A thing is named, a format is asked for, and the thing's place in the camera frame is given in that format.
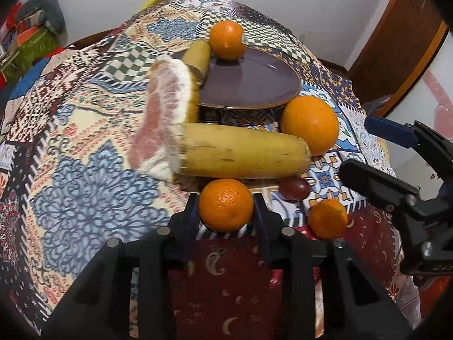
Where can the patterned patchwork tablecloth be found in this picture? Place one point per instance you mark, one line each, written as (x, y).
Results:
(92, 170)

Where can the large orange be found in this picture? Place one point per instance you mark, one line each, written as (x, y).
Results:
(309, 124)

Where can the brown wooden door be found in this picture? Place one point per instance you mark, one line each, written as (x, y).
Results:
(396, 46)

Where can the small flat tangerine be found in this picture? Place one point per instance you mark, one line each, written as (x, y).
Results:
(327, 218)

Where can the pink pomelo wedge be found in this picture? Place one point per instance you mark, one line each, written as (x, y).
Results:
(164, 113)

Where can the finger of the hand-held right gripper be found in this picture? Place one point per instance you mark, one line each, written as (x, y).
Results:
(375, 180)
(387, 130)

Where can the green patterned box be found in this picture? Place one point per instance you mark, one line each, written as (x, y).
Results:
(30, 49)

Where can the large yellow banana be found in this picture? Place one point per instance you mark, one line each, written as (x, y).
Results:
(240, 156)

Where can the purple ceramic plate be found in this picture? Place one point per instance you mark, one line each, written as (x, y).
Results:
(247, 81)

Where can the grey cushion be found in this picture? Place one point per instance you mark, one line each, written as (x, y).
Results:
(44, 10)

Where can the round orange tangerine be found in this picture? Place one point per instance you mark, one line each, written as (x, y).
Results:
(225, 204)
(227, 40)

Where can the short olive yellow banana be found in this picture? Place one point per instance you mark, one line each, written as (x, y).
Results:
(198, 58)

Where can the dark red plum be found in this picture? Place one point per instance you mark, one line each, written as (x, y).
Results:
(295, 188)

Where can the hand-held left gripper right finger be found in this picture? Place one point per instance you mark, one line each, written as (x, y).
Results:
(259, 219)

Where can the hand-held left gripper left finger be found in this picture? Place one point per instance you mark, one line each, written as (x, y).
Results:
(193, 216)

